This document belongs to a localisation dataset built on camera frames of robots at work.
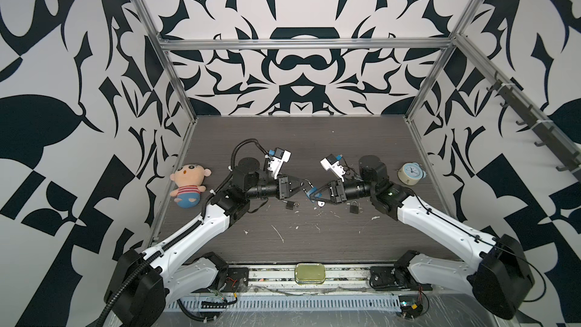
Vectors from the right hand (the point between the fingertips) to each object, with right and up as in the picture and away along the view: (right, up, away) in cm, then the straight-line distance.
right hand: (313, 200), depth 66 cm
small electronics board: (+30, -34, +6) cm, 46 cm away
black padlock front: (-7, -8, +24) cm, 26 cm away
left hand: (-1, +4, +3) cm, 5 cm away
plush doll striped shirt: (-46, +2, +24) cm, 52 cm away
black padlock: (+18, -10, +24) cm, 32 cm away
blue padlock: (0, +3, +2) cm, 3 cm away
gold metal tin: (0, -25, +7) cm, 26 cm away
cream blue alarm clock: (+43, +3, +29) cm, 52 cm away
